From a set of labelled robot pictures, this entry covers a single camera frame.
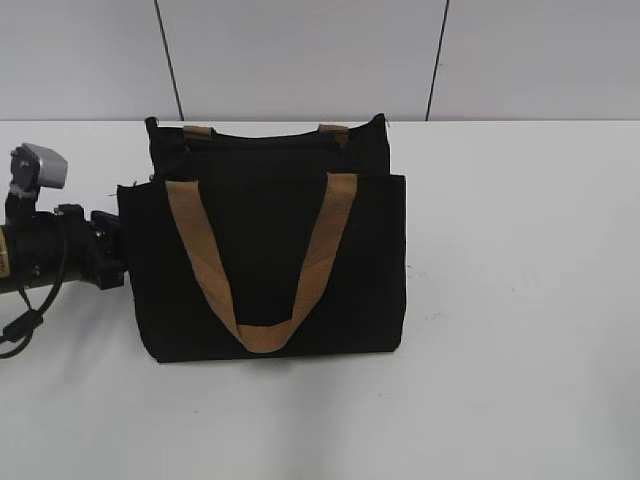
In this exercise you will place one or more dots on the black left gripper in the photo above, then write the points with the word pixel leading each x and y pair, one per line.
pixel 66 244

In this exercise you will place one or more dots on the black canvas tote bag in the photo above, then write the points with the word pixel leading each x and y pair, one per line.
pixel 262 197

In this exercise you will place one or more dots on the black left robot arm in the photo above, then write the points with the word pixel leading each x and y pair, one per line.
pixel 90 250

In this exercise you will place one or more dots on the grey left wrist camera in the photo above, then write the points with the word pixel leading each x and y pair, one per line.
pixel 34 167

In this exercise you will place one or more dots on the tan rear bag handle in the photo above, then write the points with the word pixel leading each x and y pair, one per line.
pixel 198 133

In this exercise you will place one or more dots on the tan bag handle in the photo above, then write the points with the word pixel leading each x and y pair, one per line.
pixel 199 240
pixel 198 133

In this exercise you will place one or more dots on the tan front bag handle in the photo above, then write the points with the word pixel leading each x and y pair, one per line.
pixel 199 240

